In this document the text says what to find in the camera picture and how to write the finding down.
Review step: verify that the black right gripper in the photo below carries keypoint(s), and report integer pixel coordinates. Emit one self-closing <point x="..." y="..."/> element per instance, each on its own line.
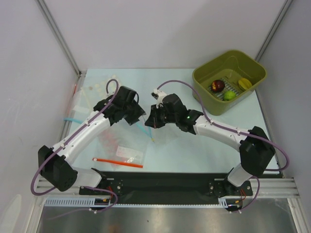
<point x="155" y="118"/>

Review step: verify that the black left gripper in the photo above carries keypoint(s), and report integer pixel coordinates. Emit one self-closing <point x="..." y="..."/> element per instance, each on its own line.
<point x="138" y="111"/>

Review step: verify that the clear bag blue zipper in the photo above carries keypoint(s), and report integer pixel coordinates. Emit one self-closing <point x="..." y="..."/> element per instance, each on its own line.
<point x="88" y="131"/>

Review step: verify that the red apple toy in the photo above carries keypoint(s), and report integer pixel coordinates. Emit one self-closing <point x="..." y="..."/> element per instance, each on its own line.
<point x="217" y="86"/>

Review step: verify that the green lime toy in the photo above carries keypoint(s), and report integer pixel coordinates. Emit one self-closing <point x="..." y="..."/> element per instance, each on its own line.
<point x="229" y="95"/>

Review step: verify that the olive green plastic bin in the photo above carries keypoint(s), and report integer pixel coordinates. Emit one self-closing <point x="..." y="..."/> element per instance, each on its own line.
<point x="228" y="67"/>

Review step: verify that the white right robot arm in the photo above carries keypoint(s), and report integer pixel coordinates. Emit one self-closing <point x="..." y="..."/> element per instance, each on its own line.
<point x="253" y="146"/>

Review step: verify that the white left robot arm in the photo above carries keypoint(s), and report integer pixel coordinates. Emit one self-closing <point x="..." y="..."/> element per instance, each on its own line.
<point x="55" y="163"/>

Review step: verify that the clear bag red zipper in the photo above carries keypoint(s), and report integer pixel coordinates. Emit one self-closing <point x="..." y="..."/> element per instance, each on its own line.
<point x="121" y="150"/>

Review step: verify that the clear bag with round dots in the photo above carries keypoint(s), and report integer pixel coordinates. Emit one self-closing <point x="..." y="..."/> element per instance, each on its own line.
<point x="88" y="94"/>

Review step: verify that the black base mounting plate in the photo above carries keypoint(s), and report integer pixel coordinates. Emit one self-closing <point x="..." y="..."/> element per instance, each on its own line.
<point x="167" y="188"/>

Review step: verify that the white slotted cable duct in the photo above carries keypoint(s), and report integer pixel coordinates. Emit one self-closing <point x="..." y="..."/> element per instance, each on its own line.
<point x="105" y="202"/>

